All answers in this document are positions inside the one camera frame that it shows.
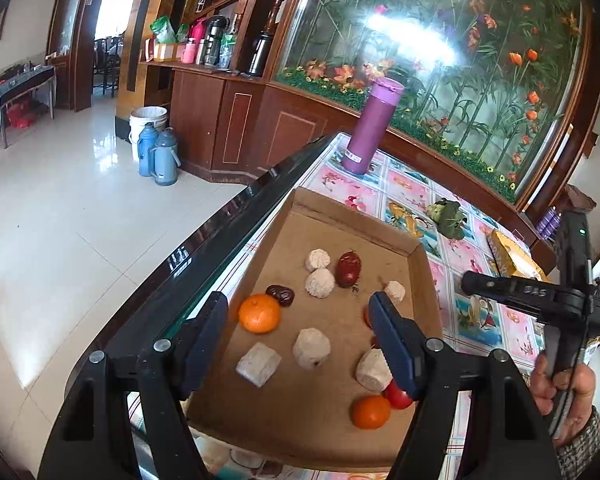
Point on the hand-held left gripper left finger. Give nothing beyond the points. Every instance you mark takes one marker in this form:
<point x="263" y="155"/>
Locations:
<point x="211" y="342"/>

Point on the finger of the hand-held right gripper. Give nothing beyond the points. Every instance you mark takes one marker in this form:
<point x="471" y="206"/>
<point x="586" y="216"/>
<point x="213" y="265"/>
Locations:
<point x="515" y="292"/>

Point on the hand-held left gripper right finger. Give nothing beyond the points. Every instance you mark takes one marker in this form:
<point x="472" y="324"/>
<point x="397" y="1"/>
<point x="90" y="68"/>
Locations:
<point x="391" y="342"/>

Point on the red cherry tomato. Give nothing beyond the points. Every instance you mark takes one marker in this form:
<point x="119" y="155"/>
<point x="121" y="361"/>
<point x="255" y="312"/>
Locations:
<point x="397" y="396"/>

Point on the orange mandarin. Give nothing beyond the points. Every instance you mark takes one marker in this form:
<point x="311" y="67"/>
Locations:
<point x="259" y="313"/>
<point x="370" y="411"/>

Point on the dark brown dried date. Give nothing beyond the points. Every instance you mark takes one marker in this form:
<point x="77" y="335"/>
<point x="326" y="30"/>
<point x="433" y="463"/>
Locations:
<point x="280" y="295"/>

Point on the red jujube date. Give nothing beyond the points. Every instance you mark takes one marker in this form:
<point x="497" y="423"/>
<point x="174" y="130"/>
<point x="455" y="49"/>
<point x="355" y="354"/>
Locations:
<point x="348" y="269"/>

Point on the brown cardboard tray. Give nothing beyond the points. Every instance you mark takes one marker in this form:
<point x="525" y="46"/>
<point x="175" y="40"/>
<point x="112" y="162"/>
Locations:
<point x="300" y="410"/>

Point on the person's right forearm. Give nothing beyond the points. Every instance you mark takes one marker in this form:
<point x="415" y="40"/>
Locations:
<point x="580" y="452"/>

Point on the person's right hand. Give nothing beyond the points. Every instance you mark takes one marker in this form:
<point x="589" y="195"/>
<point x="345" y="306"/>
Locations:
<point x="582" y="402"/>

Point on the purple plastic bottle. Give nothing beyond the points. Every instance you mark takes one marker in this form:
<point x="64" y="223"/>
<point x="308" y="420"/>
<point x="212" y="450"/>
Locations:
<point x="545" y="222"/>
<point x="556" y="225"/>

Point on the yellow cardboard box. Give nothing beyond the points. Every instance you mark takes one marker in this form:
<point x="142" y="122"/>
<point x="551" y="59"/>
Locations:
<point x="510" y="256"/>

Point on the brown cardboard piece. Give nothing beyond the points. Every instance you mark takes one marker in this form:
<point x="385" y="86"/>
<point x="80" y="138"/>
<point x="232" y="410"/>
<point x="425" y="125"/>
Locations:
<point x="580" y="197"/>

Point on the green leafy vegetable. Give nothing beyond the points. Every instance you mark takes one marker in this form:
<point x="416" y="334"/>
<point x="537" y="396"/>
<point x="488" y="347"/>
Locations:
<point x="447" y="217"/>

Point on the blue thermos jug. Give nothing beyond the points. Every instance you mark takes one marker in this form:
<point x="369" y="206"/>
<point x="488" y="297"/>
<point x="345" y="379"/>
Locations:
<point x="165" y="157"/>
<point x="147" y="150"/>

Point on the purple thermos bottle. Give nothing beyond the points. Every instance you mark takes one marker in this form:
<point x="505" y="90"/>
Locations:
<point x="372" y="127"/>

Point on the white plastic bucket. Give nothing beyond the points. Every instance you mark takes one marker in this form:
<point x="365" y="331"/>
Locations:
<point x="147" y="119"/>

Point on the glass flower display panel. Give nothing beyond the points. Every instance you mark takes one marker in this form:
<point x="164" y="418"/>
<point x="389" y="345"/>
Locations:
<point x="430" y="60"/>

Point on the pink bottle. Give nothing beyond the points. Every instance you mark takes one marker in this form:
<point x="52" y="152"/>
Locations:
<point x="189" y="51"/>

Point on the green drink bottle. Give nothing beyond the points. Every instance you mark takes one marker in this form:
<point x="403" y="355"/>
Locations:
<point x="226" y="51"/>

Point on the orange carton box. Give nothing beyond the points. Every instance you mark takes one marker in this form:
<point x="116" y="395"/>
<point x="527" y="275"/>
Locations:
<point x="167" y="52"/>

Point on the dark thermos flask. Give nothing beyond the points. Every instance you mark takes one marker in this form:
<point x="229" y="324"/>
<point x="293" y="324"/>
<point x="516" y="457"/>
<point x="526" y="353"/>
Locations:
<point x="260" y="52"/>

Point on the red plastic bag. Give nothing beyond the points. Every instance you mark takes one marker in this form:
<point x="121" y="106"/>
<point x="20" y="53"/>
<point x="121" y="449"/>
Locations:
<point x="20" y="113"/>

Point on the dark wooden chairs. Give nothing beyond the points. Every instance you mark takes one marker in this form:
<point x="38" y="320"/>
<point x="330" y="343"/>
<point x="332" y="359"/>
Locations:
<point x="107" y="60"/>

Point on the black silver thermos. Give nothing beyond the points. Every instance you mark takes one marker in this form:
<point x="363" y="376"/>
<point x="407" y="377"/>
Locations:
<point x="214" y="37"/>

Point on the green snack bag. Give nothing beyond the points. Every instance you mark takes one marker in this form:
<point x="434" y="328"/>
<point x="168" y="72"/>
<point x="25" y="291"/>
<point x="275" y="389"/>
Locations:
<point x="162" y="30"/>

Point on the side table with grey cloth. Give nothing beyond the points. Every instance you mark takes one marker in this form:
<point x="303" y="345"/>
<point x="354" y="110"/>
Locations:
<point x="17" y="85"/>

